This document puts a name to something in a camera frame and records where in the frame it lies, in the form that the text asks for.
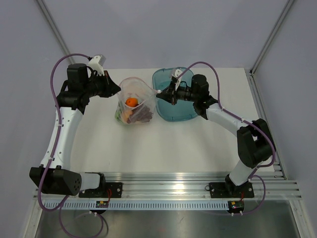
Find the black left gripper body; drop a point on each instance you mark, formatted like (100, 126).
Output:
(94, 87)

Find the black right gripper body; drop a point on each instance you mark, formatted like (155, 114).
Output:
(186, 93)

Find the teal plastic tray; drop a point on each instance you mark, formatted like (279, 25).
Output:
(168, 105)

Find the toy mango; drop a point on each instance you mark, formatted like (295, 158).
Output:
(131, 102)

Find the clear zip top bag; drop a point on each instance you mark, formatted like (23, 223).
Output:
(136, 88)

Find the orange toy peach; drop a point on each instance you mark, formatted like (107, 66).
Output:
(128, 116)

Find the purple toy grape bunch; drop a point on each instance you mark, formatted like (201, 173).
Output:
(141, 114)

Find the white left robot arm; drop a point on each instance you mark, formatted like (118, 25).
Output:
(53, 175)

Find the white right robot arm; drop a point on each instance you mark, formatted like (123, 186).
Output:
(254, 140)

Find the left aluminium frame post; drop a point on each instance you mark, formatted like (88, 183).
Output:
(52, 25)

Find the aluminium frame post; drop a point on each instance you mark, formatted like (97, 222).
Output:
(272, 35)
(52, 25)

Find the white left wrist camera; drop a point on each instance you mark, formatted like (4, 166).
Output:
(96, 63)

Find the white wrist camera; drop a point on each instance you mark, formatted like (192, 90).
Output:
(96, 63)
(176, 73)

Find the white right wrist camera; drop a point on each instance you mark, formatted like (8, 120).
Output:
(176, 73)

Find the right aluminium frame post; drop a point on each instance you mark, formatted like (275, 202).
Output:
(272, 35)

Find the aluminium rail base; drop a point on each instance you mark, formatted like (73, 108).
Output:
(191, 186)

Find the white slotted cable duct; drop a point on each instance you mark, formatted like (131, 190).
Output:
(82, 204)

